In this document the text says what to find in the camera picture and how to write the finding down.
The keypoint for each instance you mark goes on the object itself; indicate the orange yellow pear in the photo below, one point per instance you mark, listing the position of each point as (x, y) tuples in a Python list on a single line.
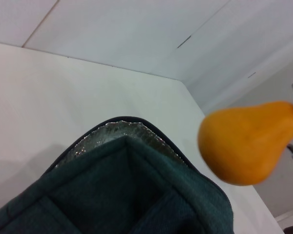
[(246, 146)]

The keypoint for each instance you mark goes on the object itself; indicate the teal fabric lunch bag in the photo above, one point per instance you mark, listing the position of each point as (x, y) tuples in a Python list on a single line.
[(100, 185)]

